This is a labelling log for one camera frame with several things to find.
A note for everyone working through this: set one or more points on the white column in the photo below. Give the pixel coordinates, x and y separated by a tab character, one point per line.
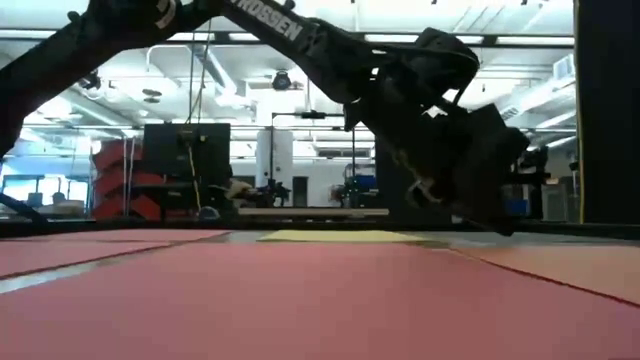
275	155

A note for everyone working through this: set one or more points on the dark ceiling rail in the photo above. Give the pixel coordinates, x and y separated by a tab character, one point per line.
225	36

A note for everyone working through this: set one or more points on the black robot workstation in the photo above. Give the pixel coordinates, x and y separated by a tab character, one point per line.
535	160

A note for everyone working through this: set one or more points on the red stacked bins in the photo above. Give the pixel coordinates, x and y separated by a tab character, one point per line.
112	155

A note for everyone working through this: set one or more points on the light wooden tabletop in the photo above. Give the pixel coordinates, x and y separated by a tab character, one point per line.
310	212

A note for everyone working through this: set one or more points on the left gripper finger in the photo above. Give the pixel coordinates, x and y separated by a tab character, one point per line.
422	187
490	215

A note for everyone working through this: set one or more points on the blue crate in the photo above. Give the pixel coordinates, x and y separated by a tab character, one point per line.
517	207

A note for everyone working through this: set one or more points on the black partition panel yellow edge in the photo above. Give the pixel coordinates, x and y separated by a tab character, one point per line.
610	125

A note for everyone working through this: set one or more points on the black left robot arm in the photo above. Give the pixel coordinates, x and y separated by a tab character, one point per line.
40	75

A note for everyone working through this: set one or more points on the red paper sheet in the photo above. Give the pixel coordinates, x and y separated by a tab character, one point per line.
50	257
300	310

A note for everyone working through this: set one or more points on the black monitor screen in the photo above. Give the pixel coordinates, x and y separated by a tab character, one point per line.
165	150

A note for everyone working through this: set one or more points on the black ceiling track light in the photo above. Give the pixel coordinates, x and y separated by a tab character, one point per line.
90	81

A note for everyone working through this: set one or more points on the round black ceiling lamp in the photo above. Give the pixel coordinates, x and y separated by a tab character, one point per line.
281	81

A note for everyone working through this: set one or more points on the yellow paper sheet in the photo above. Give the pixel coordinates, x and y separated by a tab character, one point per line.
340	236

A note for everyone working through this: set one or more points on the grey dome object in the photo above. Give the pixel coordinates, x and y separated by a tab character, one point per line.
208	215

